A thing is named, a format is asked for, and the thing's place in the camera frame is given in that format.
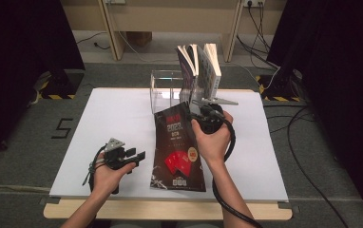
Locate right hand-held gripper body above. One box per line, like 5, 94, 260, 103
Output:
191, 97, 239, 134

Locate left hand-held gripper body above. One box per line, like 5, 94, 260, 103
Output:
103, 137, 139, 195

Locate dark brown magazine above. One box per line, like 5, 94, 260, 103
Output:
149, 101, 207, 193

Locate clear acrylic file holder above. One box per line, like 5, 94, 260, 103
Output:
149, 69, 214, 116

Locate white magazine with picture grid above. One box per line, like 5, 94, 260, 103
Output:
196, 43, 222, 102

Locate person's left hand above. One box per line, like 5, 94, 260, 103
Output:
91, 161, 138, 200

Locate person's right hand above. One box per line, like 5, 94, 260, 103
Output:
191, 110, 235, 167

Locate black stand base hazard tape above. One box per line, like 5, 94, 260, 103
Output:
255, 69, 305, 104
37, 69, 86, 101

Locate brown cardboard box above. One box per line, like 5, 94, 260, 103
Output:
125, 30, 153, 48

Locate beige wooden desk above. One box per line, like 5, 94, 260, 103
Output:
60, 0, 287, 64

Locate black curtain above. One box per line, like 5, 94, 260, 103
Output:
0, 0, 86, 167
266, 0, 363, 227

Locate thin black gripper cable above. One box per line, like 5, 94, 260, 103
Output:
81, 144, 108, 193

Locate thick black sleeved gripper cable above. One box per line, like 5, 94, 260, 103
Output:
212, 117, 263, 228

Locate thin black floor cable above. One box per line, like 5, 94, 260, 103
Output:
262, 104, 315, 135

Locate long black floor cable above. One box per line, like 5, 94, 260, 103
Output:
285, 105, 350, 228

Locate black floor cable with plug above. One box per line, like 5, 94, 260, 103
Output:
75, 30, 111, 51

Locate black cables from socket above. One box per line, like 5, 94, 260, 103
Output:
236, 1, 280, 70

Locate white wall socket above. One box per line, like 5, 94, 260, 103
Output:
243, 0, 267, 8

